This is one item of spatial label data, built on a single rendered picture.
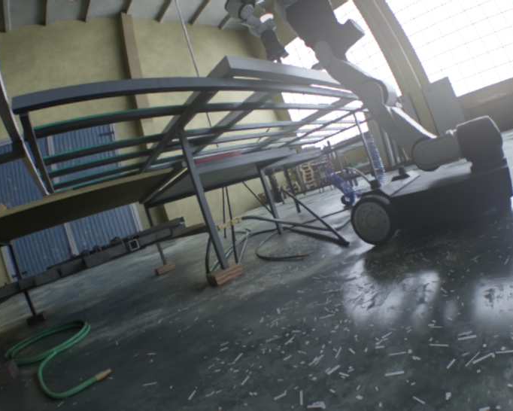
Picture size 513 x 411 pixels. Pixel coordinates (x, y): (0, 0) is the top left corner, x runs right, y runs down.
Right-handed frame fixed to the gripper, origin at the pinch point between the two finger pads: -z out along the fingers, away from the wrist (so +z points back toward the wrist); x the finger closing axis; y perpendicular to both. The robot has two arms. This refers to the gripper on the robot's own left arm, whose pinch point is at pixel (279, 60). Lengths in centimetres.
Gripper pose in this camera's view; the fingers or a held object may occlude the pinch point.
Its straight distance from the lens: 141.9
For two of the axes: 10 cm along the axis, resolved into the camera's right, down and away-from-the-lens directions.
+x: 6.1, -1.8, -7.7
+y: 7.3, -2.6, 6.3
